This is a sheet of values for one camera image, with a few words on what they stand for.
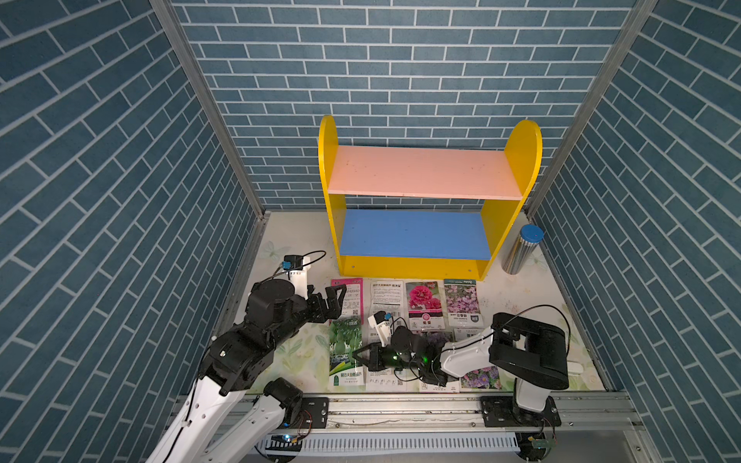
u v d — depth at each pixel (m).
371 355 0.71
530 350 0.49
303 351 0.85
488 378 0.80
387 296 0.96
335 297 0.58
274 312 0.46
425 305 0.94
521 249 0.92
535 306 0.48
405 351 0.63
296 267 0.55
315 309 0.57
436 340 0.87
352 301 0.94
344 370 0.78
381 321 0.75
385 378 0.79
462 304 0.94
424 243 0.91
